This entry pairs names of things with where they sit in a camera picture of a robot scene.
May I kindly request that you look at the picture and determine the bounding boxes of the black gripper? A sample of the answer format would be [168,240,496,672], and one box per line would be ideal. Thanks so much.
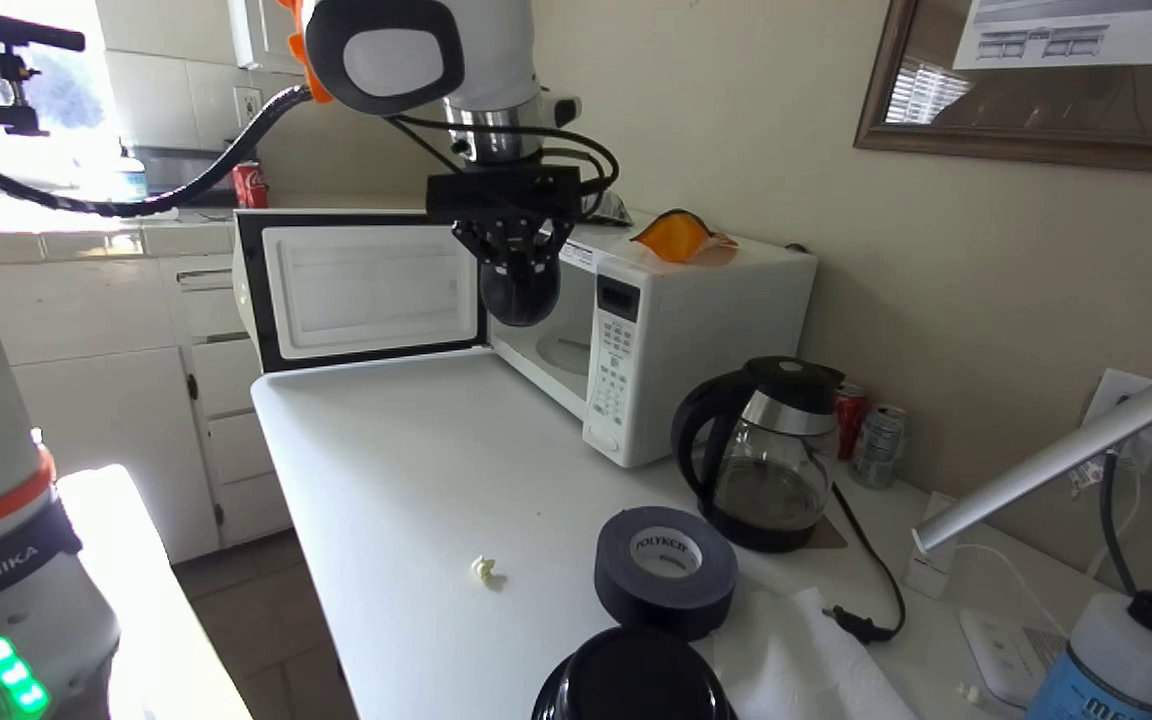
[445,210,581,291]

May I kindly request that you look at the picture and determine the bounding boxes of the black mug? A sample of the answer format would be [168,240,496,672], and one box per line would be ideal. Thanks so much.
[473,252,567,330]

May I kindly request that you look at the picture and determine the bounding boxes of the glass microwave turntable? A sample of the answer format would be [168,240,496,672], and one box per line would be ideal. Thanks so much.
[530,323,597,380]

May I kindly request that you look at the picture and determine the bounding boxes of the white microwave door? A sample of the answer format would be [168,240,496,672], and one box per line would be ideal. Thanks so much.
[227,204,496,380]

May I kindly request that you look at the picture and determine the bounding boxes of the white microwave body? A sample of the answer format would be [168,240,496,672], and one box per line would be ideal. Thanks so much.
[482,210,819,476]

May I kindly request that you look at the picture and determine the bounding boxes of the orange object in clear plastic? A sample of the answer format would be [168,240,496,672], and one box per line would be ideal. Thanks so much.
[622,204,741,266]

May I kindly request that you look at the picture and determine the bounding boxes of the red container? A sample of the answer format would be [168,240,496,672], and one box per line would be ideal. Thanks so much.
[224,156,275,210]

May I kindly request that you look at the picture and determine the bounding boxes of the small white scrap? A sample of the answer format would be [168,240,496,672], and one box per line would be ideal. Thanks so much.
[463,546,513,593]

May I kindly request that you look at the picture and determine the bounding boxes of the black glass electric kettle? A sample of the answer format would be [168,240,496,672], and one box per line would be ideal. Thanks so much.
[668,353,853,561]

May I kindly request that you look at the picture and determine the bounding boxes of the black tape roll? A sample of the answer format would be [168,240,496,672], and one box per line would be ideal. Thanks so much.
[587,499,742,643]

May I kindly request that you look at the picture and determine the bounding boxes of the black countertop appliance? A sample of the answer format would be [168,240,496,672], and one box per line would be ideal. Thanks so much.
[128,139,240,206]

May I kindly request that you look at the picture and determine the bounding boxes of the red drink can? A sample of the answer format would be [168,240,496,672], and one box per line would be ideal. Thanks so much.
[833,382,876,464]

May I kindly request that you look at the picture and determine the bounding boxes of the silver drink can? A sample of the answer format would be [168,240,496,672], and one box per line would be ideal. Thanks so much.
[853,398,910,490]

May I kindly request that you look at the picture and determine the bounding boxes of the brown framed picture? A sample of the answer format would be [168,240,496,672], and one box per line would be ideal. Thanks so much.
[847,0,1152,180]

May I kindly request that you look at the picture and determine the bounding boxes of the white cabinet with drawers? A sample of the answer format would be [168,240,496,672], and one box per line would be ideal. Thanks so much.
[0,197,294,565]

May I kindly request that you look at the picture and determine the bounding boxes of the black round lid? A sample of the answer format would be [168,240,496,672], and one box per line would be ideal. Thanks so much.
[526,623,741,720]

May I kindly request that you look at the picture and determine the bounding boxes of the bright window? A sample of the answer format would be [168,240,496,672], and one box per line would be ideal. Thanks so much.
[0,0,128,193]

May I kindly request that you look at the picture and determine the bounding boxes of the robot mounting table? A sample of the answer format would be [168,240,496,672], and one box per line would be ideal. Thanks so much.
[51,460,254,720]

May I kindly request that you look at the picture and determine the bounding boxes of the white desk lamp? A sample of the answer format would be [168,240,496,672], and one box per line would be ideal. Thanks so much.
[904,346,1152,561]

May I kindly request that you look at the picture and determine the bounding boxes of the white power adapter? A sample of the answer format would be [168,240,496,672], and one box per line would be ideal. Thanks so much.
[956,602,1067,711]

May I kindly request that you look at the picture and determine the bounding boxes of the blue bottle with black cap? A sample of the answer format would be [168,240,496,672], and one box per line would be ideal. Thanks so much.
[1021,574,1152,720]

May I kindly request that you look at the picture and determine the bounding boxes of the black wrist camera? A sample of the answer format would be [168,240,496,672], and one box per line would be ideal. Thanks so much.
[425,158,583,223]

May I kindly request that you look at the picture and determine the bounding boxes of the orange cable strap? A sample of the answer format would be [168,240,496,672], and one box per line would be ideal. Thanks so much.
[275,0,339,107]

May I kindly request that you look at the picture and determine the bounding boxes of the white light switch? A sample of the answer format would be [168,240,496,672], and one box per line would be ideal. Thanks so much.
[227,82,270,136]

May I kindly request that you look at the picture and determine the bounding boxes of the white wall cabinet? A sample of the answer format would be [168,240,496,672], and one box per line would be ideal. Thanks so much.
[224,0,321,80]

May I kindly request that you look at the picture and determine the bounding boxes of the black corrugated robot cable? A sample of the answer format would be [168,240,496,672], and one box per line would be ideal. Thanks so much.
[0,76,629,223]

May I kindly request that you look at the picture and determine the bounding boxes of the black power cord with plug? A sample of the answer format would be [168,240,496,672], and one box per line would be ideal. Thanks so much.
[802,476,910,647]

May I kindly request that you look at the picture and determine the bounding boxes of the black camera on clamp stand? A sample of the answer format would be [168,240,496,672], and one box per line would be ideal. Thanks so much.
[0,0,90,139]

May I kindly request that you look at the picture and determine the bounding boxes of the white wall outlet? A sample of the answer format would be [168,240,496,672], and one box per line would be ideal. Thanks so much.
[1076,365,1152,470]

